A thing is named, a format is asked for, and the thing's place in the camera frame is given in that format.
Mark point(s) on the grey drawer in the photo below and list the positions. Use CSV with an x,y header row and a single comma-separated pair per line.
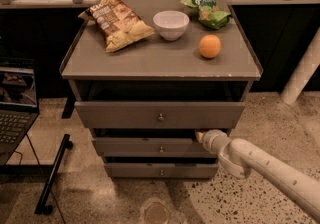
x,y
159,115
153,170
151,147

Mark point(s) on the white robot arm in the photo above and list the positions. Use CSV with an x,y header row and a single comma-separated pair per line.
x,y
239,157

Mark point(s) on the grey drawer cabinet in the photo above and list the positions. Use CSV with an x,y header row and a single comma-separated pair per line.
x,y
155,70

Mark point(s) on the grey bottom drawer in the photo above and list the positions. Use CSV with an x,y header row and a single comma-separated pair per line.
x,y
153,170

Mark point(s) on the grey top drawer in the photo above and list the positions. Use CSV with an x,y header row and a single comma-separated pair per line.
x,y
159,115

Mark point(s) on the orange fruit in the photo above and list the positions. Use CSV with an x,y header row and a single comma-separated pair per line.
x,y
210,46

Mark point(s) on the white bowl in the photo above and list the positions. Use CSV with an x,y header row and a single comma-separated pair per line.
x,y
171,24

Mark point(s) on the white diagonal pole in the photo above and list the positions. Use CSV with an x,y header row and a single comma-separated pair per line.
x,y
303,72

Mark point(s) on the yellow brown chip bag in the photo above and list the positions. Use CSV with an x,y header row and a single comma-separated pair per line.
x,y
120,25

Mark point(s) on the green snack bag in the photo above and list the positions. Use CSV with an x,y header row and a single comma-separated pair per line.
x,y
208,13

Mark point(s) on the black laptop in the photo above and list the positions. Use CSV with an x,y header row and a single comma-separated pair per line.
x,y
18,104

